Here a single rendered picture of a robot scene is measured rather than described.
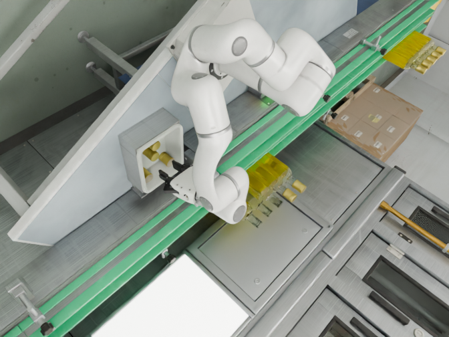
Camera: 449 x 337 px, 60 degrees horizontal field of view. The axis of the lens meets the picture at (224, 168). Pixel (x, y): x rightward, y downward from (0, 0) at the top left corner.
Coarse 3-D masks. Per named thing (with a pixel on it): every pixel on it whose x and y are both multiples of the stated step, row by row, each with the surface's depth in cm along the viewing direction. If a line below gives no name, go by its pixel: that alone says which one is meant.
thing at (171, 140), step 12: (168, 132) 116; (180, 132) 121; (144, 144) 112; (168, 144) 130; (180, 144) 125; (144, 156) 127; (180, 156) 130; (156, 168) 133; (168, 168) 133; (144, 180) 121; (156, 180) 130; (144, 192) 126
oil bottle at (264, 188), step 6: (252, 174) 146; (252, 180) 145; (258, 180) 145; (264, 180) 145; (252, 186) 144; (258, 186) 143; (264, 186) 143; (270, 186) 144; (264, 192) 142; (270, 192) 143; (264, 198) 143
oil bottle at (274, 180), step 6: (258, 162) 150; (252, 168) 148; (258, 168) 148; (264, 168) 148; (270, 168) 149; (258, 174) 147; (264, 174) 147; (270, 174) 147; (276, 174) 147; (270, 180) 145; (276, 180) 146; (282, 180) 147; (276, 186) 145
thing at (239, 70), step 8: (216, 64) 114; (224, 64) 113; (232, 64) 112; (240, 64) 110; (216, 72) 117; (224, 72) 116; (232, 72) 113; (240, 72) 111; (248, 72) 110; (240, 80) 114; (248, 80) 111; (256, 80) 109; (256, 88) 111
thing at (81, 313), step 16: (336, 96) 185; (320, 112) 178; (304, 128) 171; (192, 224) 139; (144, 256) 130; (128, 272) 127; (112, 288) 123; (96, 304) 120; (80, 320) 117; (48, 336) 113
